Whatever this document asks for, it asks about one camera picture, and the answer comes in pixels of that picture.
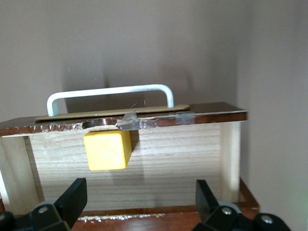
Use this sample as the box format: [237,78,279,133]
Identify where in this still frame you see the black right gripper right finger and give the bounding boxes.
[195,179,257,231]

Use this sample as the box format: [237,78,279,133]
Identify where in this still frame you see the tan cardboard strip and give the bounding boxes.
[35,103,191,121]

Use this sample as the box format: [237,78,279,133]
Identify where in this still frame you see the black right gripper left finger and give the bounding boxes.
[15,177,88,231]

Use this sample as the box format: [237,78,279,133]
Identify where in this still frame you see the light wood drawer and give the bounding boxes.
[0,102,248,218]

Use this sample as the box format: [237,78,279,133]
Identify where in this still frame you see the white metal drawer handle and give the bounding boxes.
[46,83,175,117]

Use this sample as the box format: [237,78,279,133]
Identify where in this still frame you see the yellow cube block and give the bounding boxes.
[83,130,133,171]

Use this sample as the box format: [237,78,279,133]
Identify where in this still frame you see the grey tape piece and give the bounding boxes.
[175,111,195,125]
[119,109,141,131]

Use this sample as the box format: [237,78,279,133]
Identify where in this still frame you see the dark brown wooden cabinet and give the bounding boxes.
[0,177,261,231]

